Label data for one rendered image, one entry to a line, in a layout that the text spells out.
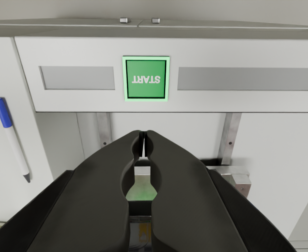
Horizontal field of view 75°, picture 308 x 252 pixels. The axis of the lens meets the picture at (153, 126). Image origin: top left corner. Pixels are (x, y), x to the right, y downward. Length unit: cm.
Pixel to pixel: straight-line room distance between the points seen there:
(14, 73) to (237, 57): 27
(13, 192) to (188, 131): 35
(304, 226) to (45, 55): 93
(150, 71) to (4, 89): 18
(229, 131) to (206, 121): 5
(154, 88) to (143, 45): 5
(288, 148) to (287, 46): 33
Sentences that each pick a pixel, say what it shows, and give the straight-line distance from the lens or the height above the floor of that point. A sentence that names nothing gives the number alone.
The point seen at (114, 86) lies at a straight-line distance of 27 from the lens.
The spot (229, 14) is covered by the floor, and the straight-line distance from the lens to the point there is 128.
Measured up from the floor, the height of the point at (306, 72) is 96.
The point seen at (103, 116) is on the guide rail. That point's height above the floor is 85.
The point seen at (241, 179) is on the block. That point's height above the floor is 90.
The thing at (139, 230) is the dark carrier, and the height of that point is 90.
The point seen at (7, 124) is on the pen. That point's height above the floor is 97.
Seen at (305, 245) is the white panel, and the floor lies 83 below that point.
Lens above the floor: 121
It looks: 61 degrees down
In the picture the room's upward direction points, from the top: 177 degrees clockwise
